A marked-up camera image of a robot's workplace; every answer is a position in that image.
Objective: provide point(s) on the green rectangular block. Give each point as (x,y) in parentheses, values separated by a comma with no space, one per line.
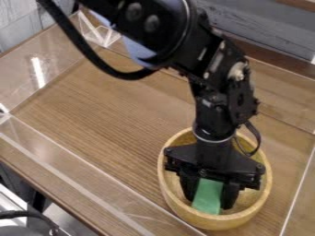
(207,197)

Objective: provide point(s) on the brown wooden bowl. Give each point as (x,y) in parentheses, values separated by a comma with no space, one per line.
(249,203)

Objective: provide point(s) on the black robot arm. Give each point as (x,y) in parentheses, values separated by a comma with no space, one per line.
(171,36)

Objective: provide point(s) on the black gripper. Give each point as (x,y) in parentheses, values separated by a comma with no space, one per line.
(218,160)

